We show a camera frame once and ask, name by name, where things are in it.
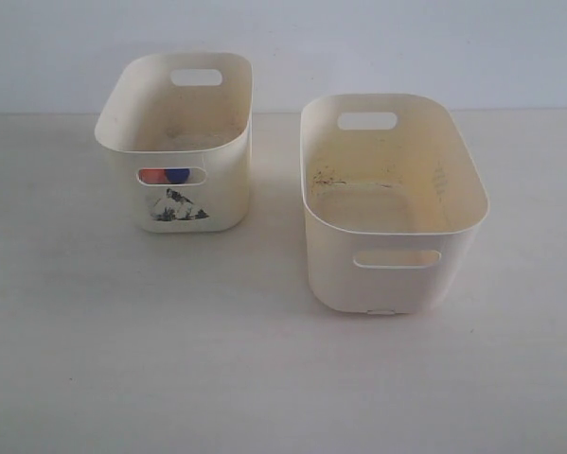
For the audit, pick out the orange cap tube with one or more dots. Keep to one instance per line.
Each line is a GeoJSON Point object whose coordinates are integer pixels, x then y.
{"type": "Point", "coordinates": [153, 176]}

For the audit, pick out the cream plastic bin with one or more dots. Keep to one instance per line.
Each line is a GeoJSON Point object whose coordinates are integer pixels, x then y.
{"type": "Point", "coordinates": [182, 110]}
{"type": "Point", "coordinates": [392, 201]}

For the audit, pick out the blue cap tube front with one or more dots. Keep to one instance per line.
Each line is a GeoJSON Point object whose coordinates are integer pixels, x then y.
{"type": "Point", "coordinates": [177, 175]}

